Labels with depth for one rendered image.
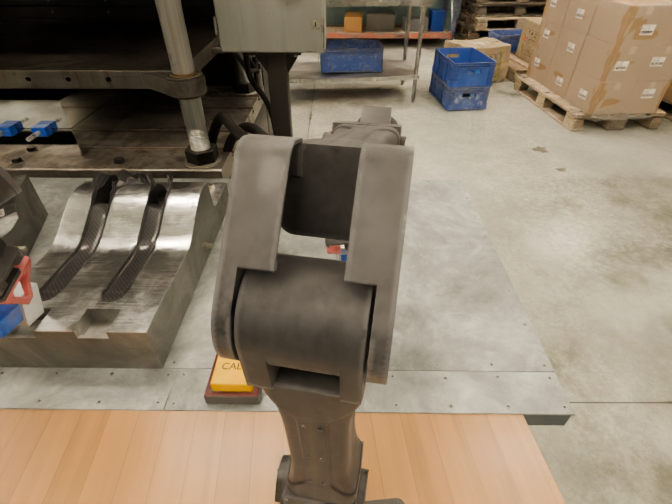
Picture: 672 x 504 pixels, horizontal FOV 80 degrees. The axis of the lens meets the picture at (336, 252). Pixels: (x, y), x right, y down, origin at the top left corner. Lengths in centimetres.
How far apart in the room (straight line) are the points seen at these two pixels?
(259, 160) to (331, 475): 25
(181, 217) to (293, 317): 66
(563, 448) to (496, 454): 104
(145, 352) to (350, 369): 52
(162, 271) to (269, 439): 34
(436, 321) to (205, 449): 42
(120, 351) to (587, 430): 150
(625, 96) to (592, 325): 252
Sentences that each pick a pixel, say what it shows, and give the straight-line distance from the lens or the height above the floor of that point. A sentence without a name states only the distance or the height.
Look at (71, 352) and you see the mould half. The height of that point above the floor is 84.
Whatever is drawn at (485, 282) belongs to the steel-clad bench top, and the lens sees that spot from 85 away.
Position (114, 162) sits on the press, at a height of 79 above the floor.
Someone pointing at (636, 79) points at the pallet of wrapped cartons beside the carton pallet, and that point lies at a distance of 421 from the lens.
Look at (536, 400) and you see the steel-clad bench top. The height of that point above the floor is 80.
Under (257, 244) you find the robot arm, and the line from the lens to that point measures 20.
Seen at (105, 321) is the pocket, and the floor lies 86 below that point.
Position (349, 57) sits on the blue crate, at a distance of 426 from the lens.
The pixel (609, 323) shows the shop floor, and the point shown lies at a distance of 215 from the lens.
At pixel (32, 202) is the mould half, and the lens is 116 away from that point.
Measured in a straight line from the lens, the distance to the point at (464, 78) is 413.
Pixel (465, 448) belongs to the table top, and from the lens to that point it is 63.
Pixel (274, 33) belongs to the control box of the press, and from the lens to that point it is 128.
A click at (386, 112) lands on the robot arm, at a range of 52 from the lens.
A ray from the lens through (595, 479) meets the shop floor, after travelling 166.
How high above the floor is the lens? 135
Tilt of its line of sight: 39 degrees down
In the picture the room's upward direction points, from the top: straight up
